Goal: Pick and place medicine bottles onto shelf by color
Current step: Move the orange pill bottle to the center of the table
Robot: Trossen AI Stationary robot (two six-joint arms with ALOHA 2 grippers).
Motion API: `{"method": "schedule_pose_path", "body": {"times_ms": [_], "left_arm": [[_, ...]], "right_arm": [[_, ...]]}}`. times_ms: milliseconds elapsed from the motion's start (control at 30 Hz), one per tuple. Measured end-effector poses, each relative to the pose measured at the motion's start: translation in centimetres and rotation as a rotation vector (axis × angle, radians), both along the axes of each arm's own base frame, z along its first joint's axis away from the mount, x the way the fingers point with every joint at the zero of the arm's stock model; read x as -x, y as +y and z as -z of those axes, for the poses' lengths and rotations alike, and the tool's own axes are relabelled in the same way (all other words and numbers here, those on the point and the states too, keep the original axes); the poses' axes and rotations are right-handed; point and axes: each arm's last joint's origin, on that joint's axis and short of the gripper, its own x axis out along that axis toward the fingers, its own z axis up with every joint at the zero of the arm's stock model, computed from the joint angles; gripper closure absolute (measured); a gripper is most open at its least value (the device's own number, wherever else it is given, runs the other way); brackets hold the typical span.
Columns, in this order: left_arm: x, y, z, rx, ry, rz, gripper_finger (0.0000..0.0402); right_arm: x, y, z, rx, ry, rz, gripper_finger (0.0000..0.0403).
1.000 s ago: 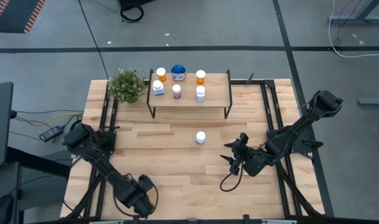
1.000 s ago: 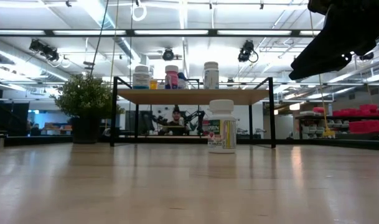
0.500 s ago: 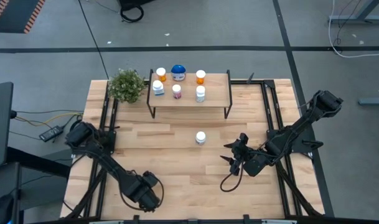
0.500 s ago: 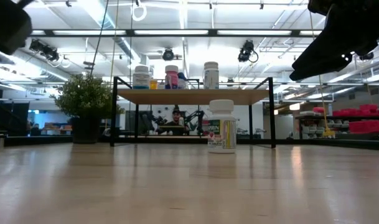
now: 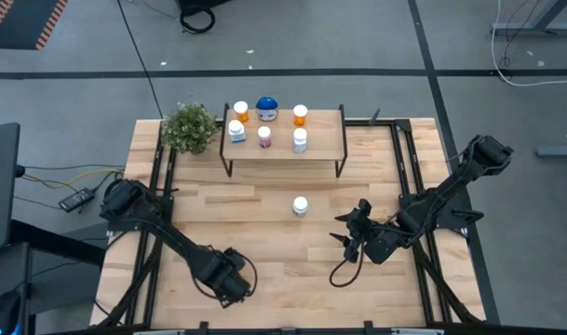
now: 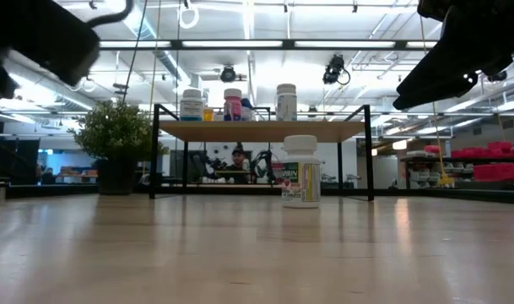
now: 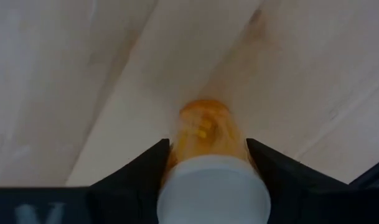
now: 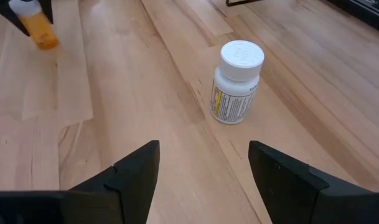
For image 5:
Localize black desk top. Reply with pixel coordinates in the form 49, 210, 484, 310
0, 122, 21, 253

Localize small white medicine bottle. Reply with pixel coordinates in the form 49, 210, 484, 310
292, 127, 309, 154

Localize long black floor cable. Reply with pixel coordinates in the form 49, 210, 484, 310
116, 0, 164, 120

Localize grey desk leg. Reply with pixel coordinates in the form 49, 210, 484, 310
491, 0, 567, 37

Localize black orange striped mat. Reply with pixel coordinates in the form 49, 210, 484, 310
0, 0, 70, 51

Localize white bottle blue label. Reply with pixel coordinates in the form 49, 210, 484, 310
227, 119, 248, 144

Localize yellow orange cable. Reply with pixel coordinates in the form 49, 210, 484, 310
20, 167, 126, 192

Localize small green potted plant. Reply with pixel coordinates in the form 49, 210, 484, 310
160, 101, 220, 156

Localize orange pill bottle white cap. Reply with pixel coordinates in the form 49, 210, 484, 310
292, 103, 309, 127
233, 100, 250, 125

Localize black computer mouse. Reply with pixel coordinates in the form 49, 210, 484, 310
0, 290, 22, 335

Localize black equipment base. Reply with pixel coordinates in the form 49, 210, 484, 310
177, 0, 233, 11

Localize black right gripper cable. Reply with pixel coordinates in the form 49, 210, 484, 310
329, 253, 365, 288

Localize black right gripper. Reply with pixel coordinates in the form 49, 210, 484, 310
329, 198, 400, 265

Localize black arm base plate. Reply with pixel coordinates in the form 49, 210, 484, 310
106, 194, 175, 233
398, 192, 485, 231

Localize pink bottle white cap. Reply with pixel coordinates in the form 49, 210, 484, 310
257, 125, 273, 149

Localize wooden shelf black metal legs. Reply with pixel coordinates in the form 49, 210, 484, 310
219, 102, 350, 179

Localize large white labelled medicine bottle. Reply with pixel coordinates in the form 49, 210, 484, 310
291, 195, 310, 219

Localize black power adapter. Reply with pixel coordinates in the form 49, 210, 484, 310
58, 186, 97, 214

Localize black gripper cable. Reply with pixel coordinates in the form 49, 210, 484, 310
329, 253, 365, 288
236, 253, 259, 299

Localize white floor cable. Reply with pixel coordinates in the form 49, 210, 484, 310
491, 0, 567, 87

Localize grey desk foot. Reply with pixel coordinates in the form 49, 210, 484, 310
536, 145, 567, 158

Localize clear jar blue cap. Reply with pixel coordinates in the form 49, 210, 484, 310
255, 96, 279, 123

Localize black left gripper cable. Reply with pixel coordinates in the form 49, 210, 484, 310
236, 253, 259, 299

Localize black aluminium table frame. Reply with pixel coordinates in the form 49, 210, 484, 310
92, 118, 488, 335

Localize coiled black cable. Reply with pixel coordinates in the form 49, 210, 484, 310
179, 7, 217, 35

